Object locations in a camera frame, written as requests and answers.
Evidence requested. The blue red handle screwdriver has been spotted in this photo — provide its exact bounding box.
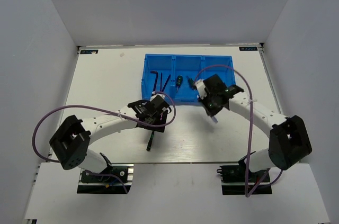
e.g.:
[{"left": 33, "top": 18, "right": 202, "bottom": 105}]
[{"left": 211, "top": 117, "right": 218, "bottom": 123}]

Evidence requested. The stubby green screwdriver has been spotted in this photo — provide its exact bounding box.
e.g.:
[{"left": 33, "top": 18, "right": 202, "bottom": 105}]
[
  {"left": 175, "top": 75, "right": 183, "bottom": 92},
  {"left": 187, "top": 76, "right": 195, "bottom": 90}
]

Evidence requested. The brown hex key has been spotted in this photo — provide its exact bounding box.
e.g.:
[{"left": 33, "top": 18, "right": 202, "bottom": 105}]
[
  {"left": 159, "top": 73, "right": 163, "bottom": 91},
  {"left": 162, "top": 75, "right": 171, "bottom": 92},
  {"left": 150, "top": 70, "right": 159, "bottom": 92}
]

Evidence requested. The slim green black screwdriver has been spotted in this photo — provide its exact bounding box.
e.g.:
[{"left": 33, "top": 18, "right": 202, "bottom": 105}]
[{"left": 146, "top": 131, "right": 155, "bottom": 151}]

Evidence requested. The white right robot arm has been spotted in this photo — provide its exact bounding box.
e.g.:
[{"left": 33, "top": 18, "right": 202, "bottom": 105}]
[{"left": 195, "top": 74, "right": 312, "bottom": 181}]

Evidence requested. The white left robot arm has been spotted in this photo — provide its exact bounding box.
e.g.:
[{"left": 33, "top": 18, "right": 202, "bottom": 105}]
[{"left": 49, "top": 94, "right": 170, "bottom": 181}]

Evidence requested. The blue three-compartment bin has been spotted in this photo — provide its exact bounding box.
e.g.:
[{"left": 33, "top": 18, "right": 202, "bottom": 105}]
[{"left": 141, "top": 54, "right": 236, "bottom": 105}]

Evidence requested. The dark right corner label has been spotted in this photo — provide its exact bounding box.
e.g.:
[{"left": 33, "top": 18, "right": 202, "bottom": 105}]
[{"left": 239, "top": 47, "right": 258, "bottom": 51}]

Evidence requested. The dark corner label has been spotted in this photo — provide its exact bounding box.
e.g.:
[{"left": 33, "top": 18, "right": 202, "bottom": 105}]
[
  {"left": 239, "top": 47, "right": 258, "bottom": 51},
  {"left": 80, "top": 50, "right": 98, "bottom": 55}
]

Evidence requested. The dark left corner label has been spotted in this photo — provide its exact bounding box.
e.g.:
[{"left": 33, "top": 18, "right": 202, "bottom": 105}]
[{"left": 80, "top": 50, "right": 98, "bottom": 55}]

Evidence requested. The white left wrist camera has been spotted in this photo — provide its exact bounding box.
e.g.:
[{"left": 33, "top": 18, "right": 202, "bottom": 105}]
[{"left": 150, "top": 92, "right": 166, "bottom": 101}]

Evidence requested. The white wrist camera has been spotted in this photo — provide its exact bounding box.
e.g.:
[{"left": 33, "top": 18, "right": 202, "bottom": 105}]
[
  {"left": 150, "top": 92, "right": 166, "bottom": 101},
  {"left": 194, "top": 79, "right": 207, "bottom": 100}
]

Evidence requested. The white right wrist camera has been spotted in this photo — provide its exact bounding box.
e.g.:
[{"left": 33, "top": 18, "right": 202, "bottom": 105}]
[{"left": 194, "top": 79, "right": 207, "bottom": 100}]

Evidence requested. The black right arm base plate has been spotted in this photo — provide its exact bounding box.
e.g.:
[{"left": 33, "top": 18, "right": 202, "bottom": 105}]
[{"left": 216, "top": 165, "right": 272, "bottom": 195}]

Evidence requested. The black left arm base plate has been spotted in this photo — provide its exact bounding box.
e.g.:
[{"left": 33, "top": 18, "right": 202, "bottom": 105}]
[{"left": 77, "top": 164, "right": 134, "bottom": 194}]

